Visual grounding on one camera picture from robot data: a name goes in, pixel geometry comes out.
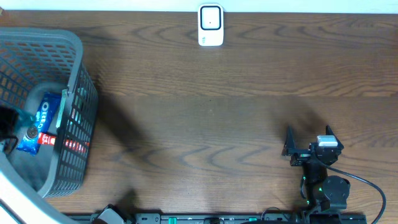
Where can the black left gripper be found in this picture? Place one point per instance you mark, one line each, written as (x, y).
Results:
(2, 116)

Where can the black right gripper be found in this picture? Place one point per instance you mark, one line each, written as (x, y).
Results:
(301, 155)

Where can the teal mouthwash bottle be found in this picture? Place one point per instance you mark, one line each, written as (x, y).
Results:
(24, 119)

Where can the blue Oreo cookie pack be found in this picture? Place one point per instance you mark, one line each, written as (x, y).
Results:
(42, 120)

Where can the red Nescafe coffee stick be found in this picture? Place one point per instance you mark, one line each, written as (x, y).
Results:
(47, 139)

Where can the mint green wipes pack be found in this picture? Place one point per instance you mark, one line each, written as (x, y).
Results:
(61, 107)

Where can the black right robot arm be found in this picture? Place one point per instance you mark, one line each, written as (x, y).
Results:
(324, 193)

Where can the white barcode scanner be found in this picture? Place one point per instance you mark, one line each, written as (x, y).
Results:
(210, 25)

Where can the grey plastic shopping basket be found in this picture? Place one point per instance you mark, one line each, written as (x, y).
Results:
(35, 61)

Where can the black mounting rail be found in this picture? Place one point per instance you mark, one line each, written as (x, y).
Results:
(155, 218)

